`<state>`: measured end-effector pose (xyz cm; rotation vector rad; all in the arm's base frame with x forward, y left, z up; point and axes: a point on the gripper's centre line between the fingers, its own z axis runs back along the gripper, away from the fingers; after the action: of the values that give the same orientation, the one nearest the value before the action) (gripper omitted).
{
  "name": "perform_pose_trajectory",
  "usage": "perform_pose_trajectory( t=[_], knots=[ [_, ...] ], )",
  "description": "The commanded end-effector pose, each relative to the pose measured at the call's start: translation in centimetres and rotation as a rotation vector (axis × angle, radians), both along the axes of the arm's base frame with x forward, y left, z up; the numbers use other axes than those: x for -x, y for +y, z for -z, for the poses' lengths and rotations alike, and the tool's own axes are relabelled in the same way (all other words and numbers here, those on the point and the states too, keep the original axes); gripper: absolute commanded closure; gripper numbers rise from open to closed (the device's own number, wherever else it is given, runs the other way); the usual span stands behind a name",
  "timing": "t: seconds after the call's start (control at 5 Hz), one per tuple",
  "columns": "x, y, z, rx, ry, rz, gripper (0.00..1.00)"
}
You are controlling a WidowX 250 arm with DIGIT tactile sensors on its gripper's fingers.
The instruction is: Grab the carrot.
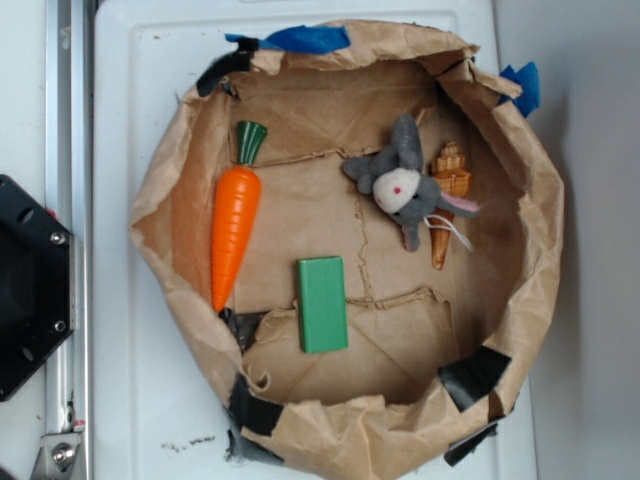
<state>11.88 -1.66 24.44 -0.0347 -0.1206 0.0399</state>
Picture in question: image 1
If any white plastic tray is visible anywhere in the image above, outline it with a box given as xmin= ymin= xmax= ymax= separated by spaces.
xmin=92 ymin=0 xmax=539 ymax=480

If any metal corner bracket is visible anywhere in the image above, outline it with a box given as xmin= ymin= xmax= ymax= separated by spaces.
xmin=30 ymin=432 xmax=85 ymax=480

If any black tape lower right edge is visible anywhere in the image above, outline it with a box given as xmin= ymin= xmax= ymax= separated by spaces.
xmin=443 ymin=421 xmax=499 ymax=467

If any blue tape right strip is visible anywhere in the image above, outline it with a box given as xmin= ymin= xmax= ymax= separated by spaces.
xmin=499 ymin=61 xmax=541 ymax=118

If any blue tape strip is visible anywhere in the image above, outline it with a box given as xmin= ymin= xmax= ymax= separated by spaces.
xmin=225 ymin=25 xmax=351 ymax=54
xmin=499 ymin=61 xmax=541 ymax=118

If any black tape inside bag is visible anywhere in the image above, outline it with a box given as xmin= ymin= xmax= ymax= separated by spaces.
xmin=218 ymin=307 xmax=267 ymax=353

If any aluminium frame rail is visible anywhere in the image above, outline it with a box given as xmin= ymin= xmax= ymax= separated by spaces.
xmin=44 ymin=0 xmax=94 ymax=435

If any blue tape top strip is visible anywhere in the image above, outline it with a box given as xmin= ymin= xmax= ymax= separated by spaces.
xmin=225 ymin=25 xmax=351 ymax=54

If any crumpled brown paper bag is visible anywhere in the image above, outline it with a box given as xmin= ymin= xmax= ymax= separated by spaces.
xmin=131 ymin=20 xmax=564 ymax=479

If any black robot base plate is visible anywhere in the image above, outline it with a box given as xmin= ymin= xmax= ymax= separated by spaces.
xmin=1 ymin=174 xmax=73 ymax=402

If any green wooden block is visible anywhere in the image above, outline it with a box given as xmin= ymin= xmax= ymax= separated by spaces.
xmin=297 ymin=256 xmax=348 ymax=354

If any orange plastic toy carrot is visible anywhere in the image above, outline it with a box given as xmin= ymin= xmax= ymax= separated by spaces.
xmin=211 ymin=121 xmax=268 ymax=311

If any black tape bottom left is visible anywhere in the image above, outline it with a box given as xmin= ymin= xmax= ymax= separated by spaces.
xmin=228 ymin=374 xmax=284 ymax=437

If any black tape bottom right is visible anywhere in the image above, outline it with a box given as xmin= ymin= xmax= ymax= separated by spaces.
xmin=437 ymin=346 xmax=512 ymax=412

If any black tape top left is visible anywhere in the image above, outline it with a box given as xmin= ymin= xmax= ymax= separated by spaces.
xmin=196 ymin=38 xmax=259 ymax=97

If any grey plush bunny toy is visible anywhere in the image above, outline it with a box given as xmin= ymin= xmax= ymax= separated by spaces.
xmin=342 ymin=114 xmax=480 ymax=252

